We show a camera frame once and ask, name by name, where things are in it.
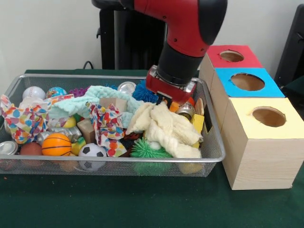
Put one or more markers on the dark green side tablecloth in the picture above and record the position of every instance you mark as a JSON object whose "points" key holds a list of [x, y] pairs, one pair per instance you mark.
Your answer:
{"points": [[295, 89]]}

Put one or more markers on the green spiky ball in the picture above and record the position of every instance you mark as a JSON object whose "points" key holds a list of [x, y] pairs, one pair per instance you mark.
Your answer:
{"points": [[147, 149]]}

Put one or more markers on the cream knitted cloth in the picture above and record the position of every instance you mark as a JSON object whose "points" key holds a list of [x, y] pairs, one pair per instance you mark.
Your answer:
{"points": [[171, 128]]}

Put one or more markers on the shallow mesh bin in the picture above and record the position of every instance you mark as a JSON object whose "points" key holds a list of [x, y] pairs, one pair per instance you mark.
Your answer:
{"points": [[59, 166]]}

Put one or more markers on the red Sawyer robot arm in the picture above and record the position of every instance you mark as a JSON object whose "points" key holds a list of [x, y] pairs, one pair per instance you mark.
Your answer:
{"points": [[185, 28]]}

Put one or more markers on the yellow block toy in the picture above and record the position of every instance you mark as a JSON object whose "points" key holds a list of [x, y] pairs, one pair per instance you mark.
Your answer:
{"points": [[198, 121]]}

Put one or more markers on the light blue knitted cloth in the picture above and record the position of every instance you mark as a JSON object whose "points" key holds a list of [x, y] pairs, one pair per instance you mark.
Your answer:
{"points": [[69, 107]]}

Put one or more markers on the blue spiky ball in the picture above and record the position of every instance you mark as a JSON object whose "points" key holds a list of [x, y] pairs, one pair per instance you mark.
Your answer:
{"points": [[140, 92]]}

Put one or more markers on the colourful patterned cloth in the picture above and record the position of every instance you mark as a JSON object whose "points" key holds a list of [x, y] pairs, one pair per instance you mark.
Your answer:
{"points": [[107, 126], [21, 121]]}

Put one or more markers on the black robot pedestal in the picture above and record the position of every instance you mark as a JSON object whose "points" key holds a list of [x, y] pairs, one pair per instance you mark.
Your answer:
{"points": [[128, 47]]}

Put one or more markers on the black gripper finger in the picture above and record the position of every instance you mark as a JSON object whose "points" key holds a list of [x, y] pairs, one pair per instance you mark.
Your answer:
{"points": [[159, 100], [170, 105]]}

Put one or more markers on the small globe ball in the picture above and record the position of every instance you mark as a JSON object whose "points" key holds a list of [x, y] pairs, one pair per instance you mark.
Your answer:
{"points": [[56, 92]]}

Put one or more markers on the wooden box with three holes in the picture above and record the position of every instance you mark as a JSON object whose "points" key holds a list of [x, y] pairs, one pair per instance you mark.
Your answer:
{"points": [[261, 161]]}

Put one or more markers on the small soccer ball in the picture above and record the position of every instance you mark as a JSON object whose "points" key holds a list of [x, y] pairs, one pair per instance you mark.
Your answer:
{"points": [[92, 150]]}

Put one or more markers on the small orange basketball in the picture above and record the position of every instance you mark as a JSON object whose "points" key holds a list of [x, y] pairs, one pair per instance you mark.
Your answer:
{"points": [[56, 145]]}

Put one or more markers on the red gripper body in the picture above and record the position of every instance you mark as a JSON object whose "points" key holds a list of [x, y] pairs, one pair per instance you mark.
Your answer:
{"points": [[171, 90]]}

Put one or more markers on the white baseball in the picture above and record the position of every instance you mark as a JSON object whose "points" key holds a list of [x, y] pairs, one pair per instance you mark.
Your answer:
{"points": [[33, 93]]}

